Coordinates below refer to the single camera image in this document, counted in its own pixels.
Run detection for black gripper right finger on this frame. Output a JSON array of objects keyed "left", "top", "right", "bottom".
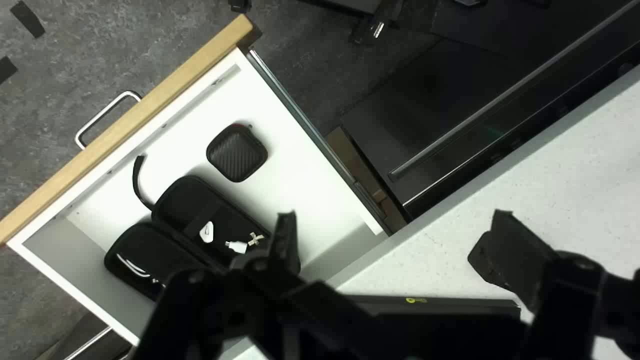
[{"left": 469, "top": 210, "right": 640, "bottom": 360}]

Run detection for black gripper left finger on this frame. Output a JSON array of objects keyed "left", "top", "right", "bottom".
[{"left": 131, "top": 212, "right": 348, "bottom": 360}]

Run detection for white drawer with wooden front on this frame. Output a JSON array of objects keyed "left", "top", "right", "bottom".
[{"left": 0, "top": 15, "right": 385, "bottom": 342}]

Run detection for black laptop with yellow sticker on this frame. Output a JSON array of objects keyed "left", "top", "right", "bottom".
[{"left": 348, "top": 294, "right": 527, "bottom": 360}]

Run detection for black zippered pouch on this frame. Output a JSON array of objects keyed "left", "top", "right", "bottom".
[{"left": 133, "top": 153, "right": 271, "bottom": 265}]

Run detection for black glasses case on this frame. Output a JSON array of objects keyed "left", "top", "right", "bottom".
[{"left": 103, "top": 219, "right": 222, "bottom": 304}]

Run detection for small black square case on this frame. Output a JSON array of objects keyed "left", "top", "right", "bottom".
[{"left": 207, "top": 121, "right": 269, "bottom": 181}]

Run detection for silver drawer handle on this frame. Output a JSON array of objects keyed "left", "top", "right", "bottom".
[{"left": 73, "top": 90, "right": 145, "bottom": 152}]

